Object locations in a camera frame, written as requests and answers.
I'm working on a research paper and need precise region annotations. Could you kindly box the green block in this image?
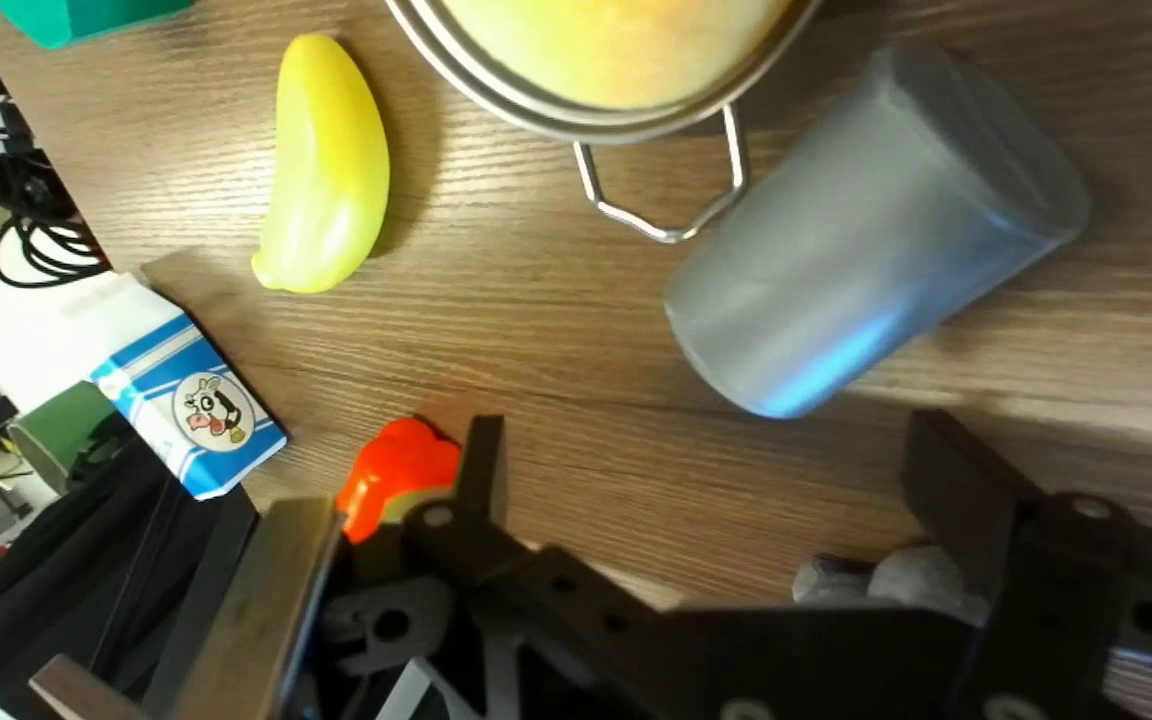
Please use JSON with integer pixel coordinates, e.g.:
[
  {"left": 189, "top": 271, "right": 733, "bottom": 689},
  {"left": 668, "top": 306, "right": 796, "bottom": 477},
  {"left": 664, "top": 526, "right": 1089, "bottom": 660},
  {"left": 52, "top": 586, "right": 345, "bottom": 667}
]
[{"left": 0, "top": 0, "right": 194, "bottom": 50}]

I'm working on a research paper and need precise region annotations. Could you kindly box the metal pot with wire handle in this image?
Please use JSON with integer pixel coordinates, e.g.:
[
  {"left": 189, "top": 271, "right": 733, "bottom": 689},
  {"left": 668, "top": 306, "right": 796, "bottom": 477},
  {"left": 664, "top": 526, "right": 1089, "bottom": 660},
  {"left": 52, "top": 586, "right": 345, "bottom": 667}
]
[{"left": 385, "top": 0, "right": 823, "bottom": 245}]

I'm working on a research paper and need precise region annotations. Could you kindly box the black cable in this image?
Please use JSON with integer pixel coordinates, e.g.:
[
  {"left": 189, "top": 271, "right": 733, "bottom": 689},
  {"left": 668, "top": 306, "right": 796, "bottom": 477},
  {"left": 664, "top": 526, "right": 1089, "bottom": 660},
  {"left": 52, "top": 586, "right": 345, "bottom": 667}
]
[{"left": 0, "top": 213, "right": 109, "bottom": 290}]

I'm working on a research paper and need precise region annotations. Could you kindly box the yellow toy banana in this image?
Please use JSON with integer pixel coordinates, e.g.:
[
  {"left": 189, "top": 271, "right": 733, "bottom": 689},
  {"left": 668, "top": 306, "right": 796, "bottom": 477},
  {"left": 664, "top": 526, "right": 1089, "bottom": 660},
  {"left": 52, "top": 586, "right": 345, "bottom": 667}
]
[{"left": 251, "top": 34, "right": 392, "bottom": 295}]

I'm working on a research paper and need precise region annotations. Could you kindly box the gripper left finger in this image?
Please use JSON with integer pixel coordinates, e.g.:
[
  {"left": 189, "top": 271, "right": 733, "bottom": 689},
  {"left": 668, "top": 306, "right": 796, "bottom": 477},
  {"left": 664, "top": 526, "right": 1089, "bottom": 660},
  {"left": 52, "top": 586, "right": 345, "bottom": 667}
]
[{"left": 316, "top": 415, "right": 685, "bottom": 720}]

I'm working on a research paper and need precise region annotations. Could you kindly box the green cup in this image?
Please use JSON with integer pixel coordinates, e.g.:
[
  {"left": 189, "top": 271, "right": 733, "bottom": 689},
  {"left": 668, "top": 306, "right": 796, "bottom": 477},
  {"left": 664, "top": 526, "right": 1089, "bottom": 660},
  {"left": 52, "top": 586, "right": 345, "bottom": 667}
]
[{"left": 9, "top": 380, "right": 134, "bottom": 493}]

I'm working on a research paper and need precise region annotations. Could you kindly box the black cloth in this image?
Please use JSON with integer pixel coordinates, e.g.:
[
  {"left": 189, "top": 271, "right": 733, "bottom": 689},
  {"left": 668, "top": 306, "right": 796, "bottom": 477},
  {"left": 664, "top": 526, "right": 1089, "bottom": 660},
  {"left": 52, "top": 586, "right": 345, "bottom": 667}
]
[{"left": 0, "top": 438, "right": 259, "bottom": 720}]

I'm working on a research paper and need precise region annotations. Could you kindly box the white gray plush toy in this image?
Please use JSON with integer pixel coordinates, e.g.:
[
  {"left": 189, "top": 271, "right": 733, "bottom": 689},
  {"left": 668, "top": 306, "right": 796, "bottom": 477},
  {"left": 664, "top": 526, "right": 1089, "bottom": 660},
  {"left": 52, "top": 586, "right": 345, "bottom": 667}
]
[{"left": 793, "top": 544, "right": 989, "bottom": 623}]

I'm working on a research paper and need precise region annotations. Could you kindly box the blue white milk carton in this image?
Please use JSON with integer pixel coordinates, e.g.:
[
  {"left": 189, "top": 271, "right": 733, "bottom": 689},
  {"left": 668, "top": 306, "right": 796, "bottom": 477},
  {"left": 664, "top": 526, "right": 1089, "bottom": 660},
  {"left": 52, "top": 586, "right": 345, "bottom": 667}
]
[{"left": 89, "top": 274, "right": 289, "bottom": 502}]

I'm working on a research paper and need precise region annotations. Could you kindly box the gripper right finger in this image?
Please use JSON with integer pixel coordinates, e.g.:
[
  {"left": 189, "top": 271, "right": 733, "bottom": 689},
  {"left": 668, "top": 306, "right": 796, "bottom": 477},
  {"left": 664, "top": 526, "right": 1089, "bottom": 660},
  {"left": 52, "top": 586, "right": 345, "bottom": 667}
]
[{"left": 901, "top": 408, "right": 1152, "bottom": 720}]

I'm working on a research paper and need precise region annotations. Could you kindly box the orange toy pepper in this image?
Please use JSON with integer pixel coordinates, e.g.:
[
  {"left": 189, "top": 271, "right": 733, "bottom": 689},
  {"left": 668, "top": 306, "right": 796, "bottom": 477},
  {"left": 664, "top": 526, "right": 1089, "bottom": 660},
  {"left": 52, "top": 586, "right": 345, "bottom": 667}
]
[{"left": 335, "top": 417, "right": 463, "bottom": 546}]

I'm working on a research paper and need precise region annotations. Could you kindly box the gray cylinder block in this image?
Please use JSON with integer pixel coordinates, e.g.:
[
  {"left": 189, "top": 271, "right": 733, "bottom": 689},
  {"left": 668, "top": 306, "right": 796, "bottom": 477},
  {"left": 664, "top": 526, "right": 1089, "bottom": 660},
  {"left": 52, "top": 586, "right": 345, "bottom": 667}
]
[{"left": 664, "top": 44, "right": 1093, "bottom": 420}]

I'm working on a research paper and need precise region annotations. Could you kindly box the yellow round toy fruit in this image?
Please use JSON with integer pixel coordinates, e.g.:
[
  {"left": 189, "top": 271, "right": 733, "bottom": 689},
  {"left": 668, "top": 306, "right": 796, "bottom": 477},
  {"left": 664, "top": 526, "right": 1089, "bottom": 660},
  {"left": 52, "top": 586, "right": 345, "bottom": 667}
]
[{"left": 439, "top": 0, "right": 799, "bottom": 112}]

